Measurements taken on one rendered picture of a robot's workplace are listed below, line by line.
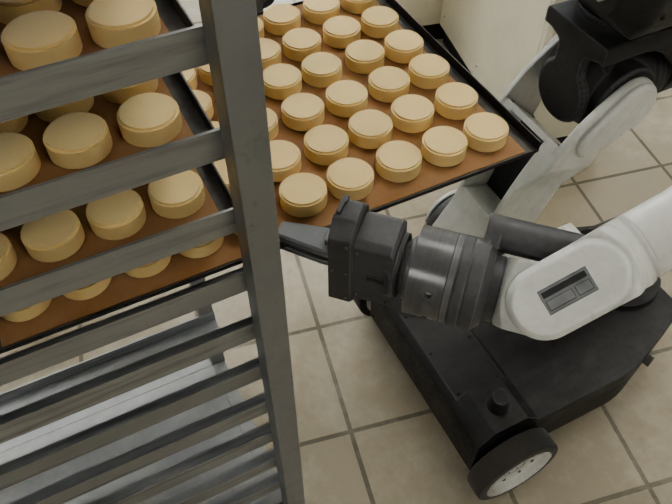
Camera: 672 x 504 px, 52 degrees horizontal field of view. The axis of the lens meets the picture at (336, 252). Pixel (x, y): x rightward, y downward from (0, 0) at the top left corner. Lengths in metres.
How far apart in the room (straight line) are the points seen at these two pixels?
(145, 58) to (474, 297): 0.34
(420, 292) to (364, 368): 1.12
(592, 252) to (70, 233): 0.44
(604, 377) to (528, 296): 1.04
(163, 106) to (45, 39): 0.11
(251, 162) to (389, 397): 1.22
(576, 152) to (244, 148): 0.68
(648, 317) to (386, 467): 0.70
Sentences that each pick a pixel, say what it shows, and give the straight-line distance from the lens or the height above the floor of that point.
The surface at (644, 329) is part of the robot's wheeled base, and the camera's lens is 1.75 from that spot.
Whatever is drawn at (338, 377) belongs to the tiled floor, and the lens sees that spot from 1.72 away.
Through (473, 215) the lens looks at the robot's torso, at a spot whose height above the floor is 0.64.
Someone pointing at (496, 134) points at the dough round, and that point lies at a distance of 0.79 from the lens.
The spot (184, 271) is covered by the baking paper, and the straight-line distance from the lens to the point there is 0.68.
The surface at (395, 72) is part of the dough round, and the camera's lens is 0.86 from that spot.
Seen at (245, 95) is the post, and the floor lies 1.20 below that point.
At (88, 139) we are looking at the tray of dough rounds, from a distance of 0.57.
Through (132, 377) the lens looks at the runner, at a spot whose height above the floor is 0.88.
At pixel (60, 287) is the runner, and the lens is 0.62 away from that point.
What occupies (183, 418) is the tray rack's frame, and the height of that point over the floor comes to 0.15.
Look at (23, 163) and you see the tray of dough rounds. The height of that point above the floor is 1.15.
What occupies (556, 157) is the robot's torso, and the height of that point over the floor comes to 0.80.
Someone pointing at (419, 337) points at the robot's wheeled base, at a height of 0.19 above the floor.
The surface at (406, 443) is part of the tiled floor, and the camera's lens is 1.65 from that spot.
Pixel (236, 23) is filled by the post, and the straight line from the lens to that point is 0.46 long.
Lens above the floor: 1.51
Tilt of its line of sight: 51 degrees down
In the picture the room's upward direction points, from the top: straight up
